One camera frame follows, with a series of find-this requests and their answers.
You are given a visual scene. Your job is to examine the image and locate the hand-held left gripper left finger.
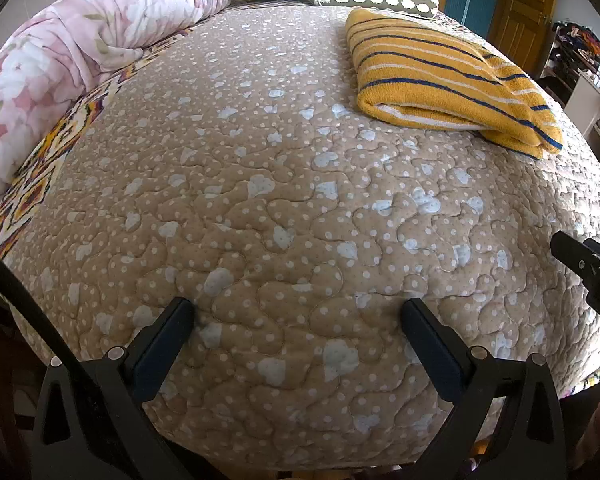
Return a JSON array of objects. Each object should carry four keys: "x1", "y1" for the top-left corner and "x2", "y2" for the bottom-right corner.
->
[{"x1": 30, "y1": 298, "x2": 196, "y2": 480}]

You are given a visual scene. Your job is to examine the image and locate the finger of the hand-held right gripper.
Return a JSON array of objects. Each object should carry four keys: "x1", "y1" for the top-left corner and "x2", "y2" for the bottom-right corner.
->
[{"x1": 550, "y1": 230, "x2": 600, "y2": 333}]

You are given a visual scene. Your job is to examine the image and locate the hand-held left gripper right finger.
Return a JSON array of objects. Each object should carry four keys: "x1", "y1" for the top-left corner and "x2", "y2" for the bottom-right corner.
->
[{"x1": 401, "y1": 298, "x2": 566, "y2": 480}]

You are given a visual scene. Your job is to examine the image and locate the yellow striped garment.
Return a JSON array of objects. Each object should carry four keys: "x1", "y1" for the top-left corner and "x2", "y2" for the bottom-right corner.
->
[{"x1": 344, "y1": 8, "x2": 564, "y2": 161}]

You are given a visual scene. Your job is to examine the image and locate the white desk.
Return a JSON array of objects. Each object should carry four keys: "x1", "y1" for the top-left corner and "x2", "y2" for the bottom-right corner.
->
[{"x1": 562, "y1": 72, "x2": 600, "y2": 176}]

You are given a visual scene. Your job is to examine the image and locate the beige dotted quilt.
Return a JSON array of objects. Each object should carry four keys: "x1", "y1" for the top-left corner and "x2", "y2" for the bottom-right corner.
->
[{"x1": 0, "y1": 2, "x2": 600, "y2": 471}]

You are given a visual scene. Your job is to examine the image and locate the cluttered shelf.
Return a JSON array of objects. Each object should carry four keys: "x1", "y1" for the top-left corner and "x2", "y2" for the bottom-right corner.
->
[{"x1": 537, "y1": 20, "x2": 600, "y2": 106}]

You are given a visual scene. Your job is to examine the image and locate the geometric patterned blanket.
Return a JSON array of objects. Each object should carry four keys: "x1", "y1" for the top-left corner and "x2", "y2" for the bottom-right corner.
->
[{"x1": 0, "y1": 25, "x2": 201, "y2": 256}]

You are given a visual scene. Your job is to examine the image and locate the wooden door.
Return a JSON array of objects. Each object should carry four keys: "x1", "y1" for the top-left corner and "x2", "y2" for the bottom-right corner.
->
[{"x1": 487, "y1": 0, "x2": 561, "y2": 61}]

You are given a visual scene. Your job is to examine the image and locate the pink floral comforter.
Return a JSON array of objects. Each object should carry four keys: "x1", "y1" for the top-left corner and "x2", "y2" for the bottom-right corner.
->
[{"x1": 0, "y1": 0, "x2": 231, "y2": 221}]

